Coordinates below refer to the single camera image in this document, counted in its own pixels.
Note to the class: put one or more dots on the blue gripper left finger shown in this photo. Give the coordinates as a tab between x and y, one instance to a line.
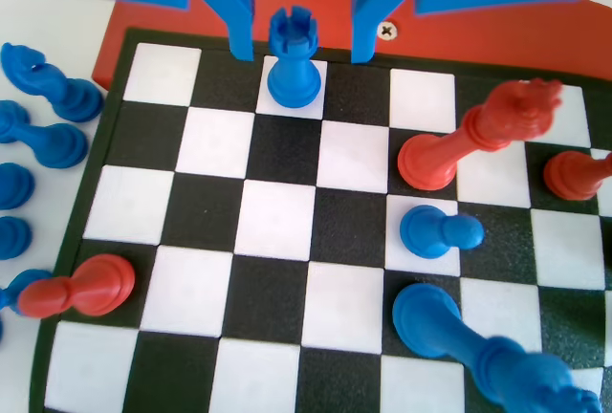
239	2

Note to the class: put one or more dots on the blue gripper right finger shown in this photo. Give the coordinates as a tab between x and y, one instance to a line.
368	2

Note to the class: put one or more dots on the blue rook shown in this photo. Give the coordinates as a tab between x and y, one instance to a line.
291	78

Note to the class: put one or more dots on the red king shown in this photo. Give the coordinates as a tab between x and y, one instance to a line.
430	164

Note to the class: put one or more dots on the blue chess knight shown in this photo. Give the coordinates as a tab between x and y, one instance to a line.
76	97

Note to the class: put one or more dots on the blue chess bishop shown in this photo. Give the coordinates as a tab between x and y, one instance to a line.
62	145

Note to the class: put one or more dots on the blue chess pawn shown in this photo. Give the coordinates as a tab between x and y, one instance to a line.
14	186
12	238
421	231
34	276

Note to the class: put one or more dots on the red chess pawn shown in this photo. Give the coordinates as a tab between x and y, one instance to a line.
100	286
569	176

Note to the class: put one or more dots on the tall blue king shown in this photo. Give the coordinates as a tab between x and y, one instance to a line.
425	322

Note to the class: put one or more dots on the silver cross-head screw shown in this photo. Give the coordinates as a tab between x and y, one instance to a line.
387	30

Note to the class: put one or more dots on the black and white chessboard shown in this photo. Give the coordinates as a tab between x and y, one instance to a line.
268	222

